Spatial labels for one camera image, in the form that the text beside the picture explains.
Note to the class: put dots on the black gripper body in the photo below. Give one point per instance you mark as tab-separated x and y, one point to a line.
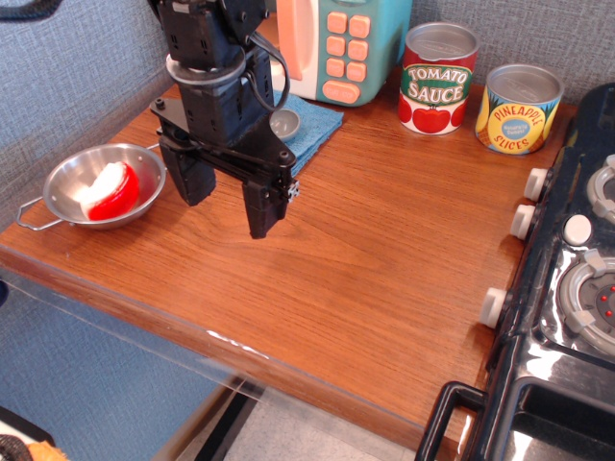
224	110

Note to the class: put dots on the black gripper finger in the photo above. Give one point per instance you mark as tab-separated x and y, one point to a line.
264	208
193	178

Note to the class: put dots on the red white toy apple slice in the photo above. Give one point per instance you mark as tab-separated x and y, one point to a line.
113	193

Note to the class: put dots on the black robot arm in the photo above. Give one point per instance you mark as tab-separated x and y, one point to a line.
220	63

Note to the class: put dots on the blue folded cloth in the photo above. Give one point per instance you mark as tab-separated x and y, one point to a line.
317	126

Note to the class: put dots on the blue grey toy scoop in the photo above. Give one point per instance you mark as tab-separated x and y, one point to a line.
285	123

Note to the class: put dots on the teal toy microwave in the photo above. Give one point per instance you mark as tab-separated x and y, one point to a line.
337	52

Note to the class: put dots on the tomato sauce can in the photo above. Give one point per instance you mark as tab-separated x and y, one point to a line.
437	72

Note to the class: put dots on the white stove knob bottom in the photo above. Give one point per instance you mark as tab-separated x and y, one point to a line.
492	306

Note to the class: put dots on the white stove knob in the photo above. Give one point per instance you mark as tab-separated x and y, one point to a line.
492	306
521	221
535	183

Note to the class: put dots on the white stove knob middle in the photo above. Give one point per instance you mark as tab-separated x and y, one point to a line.
521	221

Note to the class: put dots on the white stove knob top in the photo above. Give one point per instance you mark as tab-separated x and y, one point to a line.
535	183

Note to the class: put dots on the pineapple slices can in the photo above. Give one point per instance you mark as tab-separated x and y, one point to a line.
518	108

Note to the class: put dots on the white round stove button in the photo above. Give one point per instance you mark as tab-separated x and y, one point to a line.
577	230

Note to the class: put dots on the grey stove burner front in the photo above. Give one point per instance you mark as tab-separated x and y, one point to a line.
586	300

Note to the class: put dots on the grey stove burner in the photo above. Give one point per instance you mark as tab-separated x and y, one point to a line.
601	205
586	300

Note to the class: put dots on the grey stove burner rear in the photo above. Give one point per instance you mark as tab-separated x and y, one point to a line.
601	205

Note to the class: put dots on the black toy stove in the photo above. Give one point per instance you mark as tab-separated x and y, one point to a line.
551	394

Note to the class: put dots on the steel bowl with handles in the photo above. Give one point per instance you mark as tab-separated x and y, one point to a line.
65	184

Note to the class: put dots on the black oven door handle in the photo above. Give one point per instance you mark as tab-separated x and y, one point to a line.
453	394

